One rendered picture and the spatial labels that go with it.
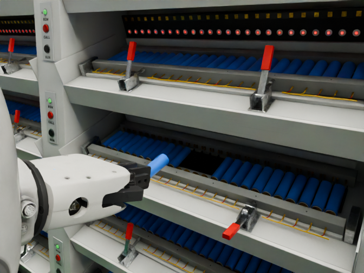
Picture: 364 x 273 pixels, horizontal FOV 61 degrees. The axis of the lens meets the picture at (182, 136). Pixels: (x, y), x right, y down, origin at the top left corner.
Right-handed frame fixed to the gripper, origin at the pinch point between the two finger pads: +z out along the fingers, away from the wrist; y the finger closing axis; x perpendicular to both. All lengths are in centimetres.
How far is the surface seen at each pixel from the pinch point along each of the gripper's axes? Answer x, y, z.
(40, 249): 43, 57, 26
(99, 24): -26.0, 33.0, 20.5
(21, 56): -17, 60, 17
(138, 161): 3.1, 14.8, 18.8
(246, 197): 3.7, -10.0, 18.2
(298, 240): 7.3, -19.6, 16.6
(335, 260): 7.9, -24.9, 15.7
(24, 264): 46, 57, 21
